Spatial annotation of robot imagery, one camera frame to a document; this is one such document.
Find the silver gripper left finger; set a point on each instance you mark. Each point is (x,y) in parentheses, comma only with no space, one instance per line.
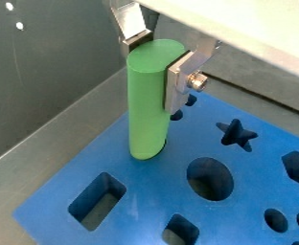
(133,33)

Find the blue shape sorter block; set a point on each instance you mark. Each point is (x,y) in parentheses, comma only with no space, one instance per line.
(221,186)

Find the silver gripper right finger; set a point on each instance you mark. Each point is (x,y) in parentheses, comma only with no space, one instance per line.
(182,76)

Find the green oval peg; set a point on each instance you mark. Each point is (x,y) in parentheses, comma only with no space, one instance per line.
(148,119)

